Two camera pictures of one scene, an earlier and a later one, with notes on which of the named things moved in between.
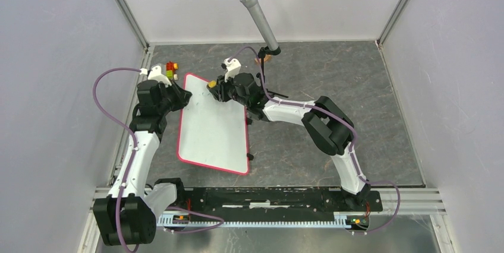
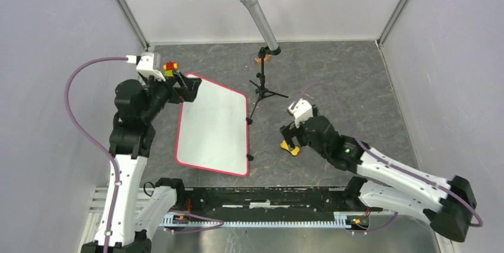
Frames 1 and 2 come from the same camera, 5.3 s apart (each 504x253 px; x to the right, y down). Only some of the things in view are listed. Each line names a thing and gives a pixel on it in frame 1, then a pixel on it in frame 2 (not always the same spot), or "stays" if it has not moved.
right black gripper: (219, 91) → (289, 132)
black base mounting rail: (267, 201) stays
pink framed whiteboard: (213, 133) stays
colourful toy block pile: (170, 69) stays
